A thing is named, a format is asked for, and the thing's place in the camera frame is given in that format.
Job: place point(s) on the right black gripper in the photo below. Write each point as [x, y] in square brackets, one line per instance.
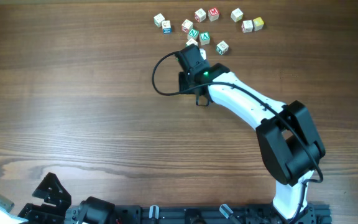
[183, 79]

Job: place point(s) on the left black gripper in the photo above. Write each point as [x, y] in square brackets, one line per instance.
[61, 200]

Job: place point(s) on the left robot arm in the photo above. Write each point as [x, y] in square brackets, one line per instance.
[92, 210]

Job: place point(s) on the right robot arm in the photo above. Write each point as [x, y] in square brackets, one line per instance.
[289, 142]

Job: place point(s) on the green-edged white block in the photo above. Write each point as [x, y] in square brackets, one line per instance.
[191, 42]

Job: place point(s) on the green V block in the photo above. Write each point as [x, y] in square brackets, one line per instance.
[205, 38]

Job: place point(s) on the teal-sided circle block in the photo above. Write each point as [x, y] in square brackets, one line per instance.
[222, 47]

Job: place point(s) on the green N block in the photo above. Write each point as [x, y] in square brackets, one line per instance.
[193, 34]

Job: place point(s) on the red-sided block centre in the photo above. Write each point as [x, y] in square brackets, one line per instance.
[186, 26]

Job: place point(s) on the blue-sided block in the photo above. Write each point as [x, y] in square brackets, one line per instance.
[166, 27]

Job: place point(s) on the red-edged white block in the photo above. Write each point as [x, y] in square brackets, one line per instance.
[200, 15]

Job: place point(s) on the green-edged block far left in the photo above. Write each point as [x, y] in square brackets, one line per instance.
[158, 19]

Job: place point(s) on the red M block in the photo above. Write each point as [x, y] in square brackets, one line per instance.
[213, 14]

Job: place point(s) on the red-sided white block right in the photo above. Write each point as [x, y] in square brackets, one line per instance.
[247, 26]

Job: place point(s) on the plain white block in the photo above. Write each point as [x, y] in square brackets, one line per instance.
[237, 15]

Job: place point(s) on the yellow block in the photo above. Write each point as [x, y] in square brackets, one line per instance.
[258, 23]

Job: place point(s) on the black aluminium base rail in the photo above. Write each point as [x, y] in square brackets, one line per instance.
[254, 213]

